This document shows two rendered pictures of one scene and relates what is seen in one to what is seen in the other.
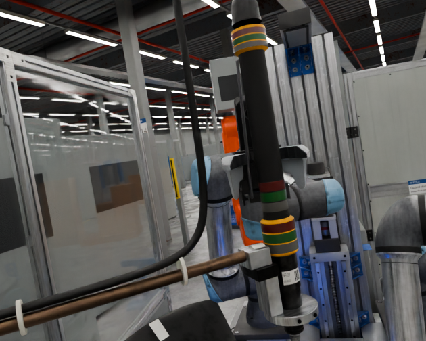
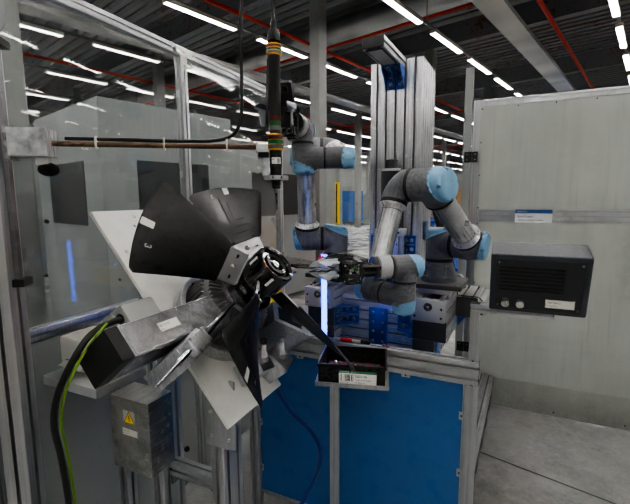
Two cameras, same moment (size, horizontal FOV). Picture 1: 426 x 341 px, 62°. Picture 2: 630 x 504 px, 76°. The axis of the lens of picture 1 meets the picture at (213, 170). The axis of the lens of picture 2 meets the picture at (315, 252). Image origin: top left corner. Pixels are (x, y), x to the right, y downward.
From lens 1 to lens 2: 0.85 m
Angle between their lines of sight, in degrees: 13
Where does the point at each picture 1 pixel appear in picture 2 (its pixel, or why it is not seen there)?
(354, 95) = (480, 122)
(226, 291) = (306, 240)
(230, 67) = not seen: hidden behind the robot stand
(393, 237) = (388, 191)
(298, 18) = (375, 42)
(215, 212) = (302, 179)
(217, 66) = not seen: hidden behind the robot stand
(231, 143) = not seen: hidden behind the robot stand
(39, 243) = (187, 177)
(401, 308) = (379, 232)
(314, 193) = (334, 151)
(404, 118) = (523, 149)
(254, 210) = (296, 154)
